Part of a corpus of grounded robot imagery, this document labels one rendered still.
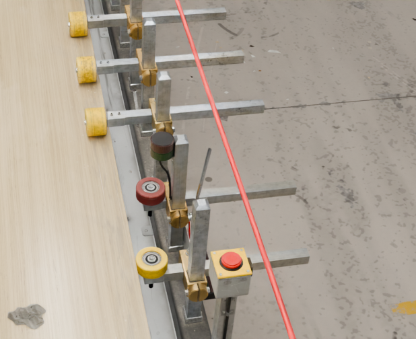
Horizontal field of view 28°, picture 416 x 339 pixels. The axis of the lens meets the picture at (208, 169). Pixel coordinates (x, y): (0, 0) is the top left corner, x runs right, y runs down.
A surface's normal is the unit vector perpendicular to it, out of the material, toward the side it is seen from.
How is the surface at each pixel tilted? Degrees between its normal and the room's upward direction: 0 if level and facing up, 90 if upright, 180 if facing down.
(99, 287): 0
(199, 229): 90
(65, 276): 0
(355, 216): 0
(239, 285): 90
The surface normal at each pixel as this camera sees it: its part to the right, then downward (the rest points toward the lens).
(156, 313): 0.07, -0.72
